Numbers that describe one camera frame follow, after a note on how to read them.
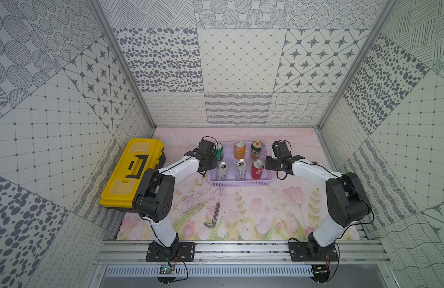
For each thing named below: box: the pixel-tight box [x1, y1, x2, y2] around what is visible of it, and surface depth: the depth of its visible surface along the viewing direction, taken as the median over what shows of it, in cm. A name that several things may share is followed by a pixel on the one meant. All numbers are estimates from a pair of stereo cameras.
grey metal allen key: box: [204, 201, 221, 229], surface depth 83 cm
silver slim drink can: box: [216, 161, 229, 182], surface depth 87 cm
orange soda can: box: [234, 140, 246, 160], surface depth 100 cm
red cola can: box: [251, 159, 265, 180], surface depth 91 cm
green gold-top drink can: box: [250, 140, 263, 160], surface depth 100 cm
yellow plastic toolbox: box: [99, 138, 166, 211], surface depth 85 cm
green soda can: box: [213, 142, 224, 161], surface depth 99 cm
